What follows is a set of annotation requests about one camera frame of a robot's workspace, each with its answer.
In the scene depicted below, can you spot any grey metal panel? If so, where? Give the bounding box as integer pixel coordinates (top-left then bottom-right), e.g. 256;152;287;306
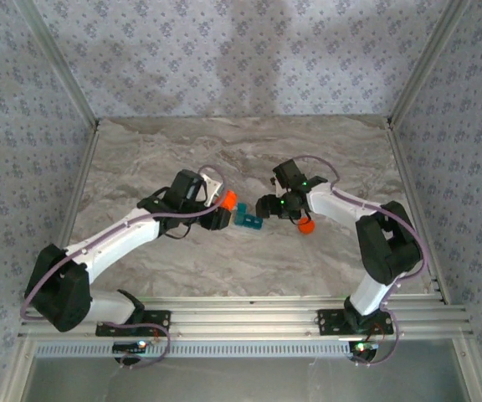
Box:
23;339;476;402

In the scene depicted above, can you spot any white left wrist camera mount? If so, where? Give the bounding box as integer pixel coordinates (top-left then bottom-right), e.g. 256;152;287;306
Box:
198;173;225;206

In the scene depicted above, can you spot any thin black left wrist cable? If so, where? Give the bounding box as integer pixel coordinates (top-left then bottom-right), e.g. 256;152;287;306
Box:
161;224;199;240

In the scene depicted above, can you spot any wide aluminium frame rail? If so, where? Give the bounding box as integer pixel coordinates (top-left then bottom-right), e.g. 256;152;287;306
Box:
18;296;474;339

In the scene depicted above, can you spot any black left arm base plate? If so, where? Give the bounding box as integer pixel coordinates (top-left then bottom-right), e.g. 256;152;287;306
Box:
95;309;172;338

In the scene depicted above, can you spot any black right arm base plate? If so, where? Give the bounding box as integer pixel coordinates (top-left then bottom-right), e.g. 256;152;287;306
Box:
316;308;394;336

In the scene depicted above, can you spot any grey slotted cable duct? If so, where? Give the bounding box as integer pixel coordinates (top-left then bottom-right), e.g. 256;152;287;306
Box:
34;341;353;359

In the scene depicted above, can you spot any slanted aluminium frame post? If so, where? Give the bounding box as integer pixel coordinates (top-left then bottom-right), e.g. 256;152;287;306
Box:
13;0;101;129
386;0;473;126

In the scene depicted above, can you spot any short aluminium frame leg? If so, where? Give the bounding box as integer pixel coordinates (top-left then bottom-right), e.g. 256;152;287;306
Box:
452;337;482;402
0;337;37;402

